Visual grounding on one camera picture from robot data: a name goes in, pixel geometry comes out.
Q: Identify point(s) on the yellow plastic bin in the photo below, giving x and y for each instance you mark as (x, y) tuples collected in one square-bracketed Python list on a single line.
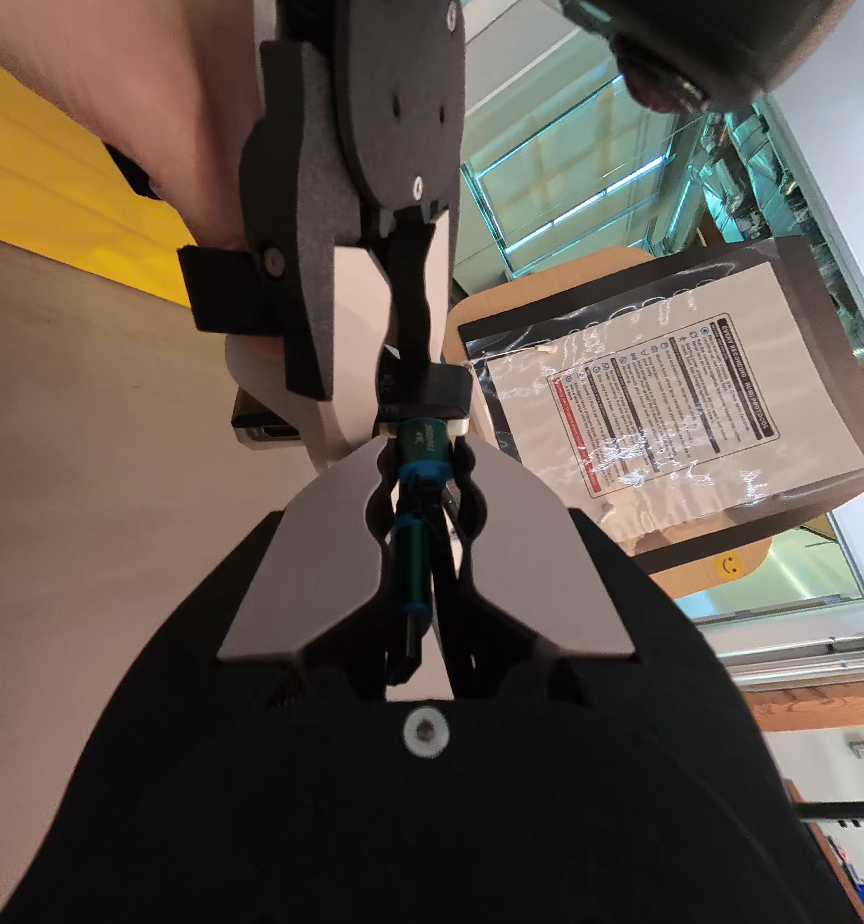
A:
[(42, 180)]

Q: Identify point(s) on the black hdmi hub adapter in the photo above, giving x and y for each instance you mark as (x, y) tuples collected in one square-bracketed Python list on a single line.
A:
[(439, 390)]

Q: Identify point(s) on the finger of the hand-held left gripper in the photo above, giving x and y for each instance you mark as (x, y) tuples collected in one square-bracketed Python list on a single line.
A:
[(352, 419), (440, 289)]

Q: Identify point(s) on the person's left hand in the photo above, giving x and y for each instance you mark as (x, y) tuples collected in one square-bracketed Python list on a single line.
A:
[(150, 86)]

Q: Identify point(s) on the wooden display board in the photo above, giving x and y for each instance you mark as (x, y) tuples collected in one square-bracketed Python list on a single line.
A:
[(576, 271)]

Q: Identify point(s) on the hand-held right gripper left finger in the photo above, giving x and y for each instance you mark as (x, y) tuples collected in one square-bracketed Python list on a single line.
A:
[(316, 563)]

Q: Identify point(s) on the instruction sheet in plastic sleeve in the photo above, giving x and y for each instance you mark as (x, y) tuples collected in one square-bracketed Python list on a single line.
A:
[(692, 404)]

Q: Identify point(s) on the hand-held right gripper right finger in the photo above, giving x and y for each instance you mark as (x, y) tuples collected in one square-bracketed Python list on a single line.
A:
[(540, 570)]

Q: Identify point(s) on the yellow smiley sticker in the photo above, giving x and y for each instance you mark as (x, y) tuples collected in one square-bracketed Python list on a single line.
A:
[(728, 565)]

